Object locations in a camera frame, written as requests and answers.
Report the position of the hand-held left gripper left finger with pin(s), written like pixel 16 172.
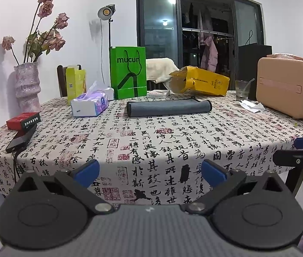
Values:
pixel 87 171

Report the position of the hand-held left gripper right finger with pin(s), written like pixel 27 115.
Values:
pixel 213 172

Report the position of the grey towel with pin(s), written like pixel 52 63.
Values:
pixel 167 107

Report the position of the wooden table leg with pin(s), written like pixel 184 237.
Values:
pixel 297 180

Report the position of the pink hard case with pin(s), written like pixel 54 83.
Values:
pixel 285 85

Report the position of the crumpled white paper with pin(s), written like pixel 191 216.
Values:
pixel 251 106

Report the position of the purple tissue pack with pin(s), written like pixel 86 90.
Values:
pixel 88 104

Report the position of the calligraphy printed tablecloth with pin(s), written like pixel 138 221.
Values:
pixel 151 142

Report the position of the black power bank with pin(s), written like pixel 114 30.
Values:
pixel 20 140

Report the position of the glass cup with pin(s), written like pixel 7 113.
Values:
pixel 242 91

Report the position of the red box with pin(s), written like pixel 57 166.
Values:
pixel 23 120

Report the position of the drinking straw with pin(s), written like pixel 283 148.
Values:
pixel 250 81

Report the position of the yellow carton box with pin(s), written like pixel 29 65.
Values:
pixel 75 84

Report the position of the yellow paper bag lying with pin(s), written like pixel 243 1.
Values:
pixel 205 81

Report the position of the small white flat box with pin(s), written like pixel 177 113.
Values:
pixel 158 94

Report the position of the black paper bag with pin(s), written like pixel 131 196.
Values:
pixel 253 59

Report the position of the pink speckled vase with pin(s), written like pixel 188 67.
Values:
pixel 28 88

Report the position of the green paper bag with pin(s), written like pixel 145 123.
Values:
pixel 127 72

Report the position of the cream cloth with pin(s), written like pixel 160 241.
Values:
pixel 159 68

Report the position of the pink jacket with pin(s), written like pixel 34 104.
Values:
pixel 209 55

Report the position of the dried pink roses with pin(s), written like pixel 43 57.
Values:
pixel 47 37

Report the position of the hanging light clothes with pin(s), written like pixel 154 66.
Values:
pixel 203 22

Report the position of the studio light on stand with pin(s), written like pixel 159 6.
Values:
pixel 106 12

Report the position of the black framed sliding door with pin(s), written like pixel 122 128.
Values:
pixel 158 21

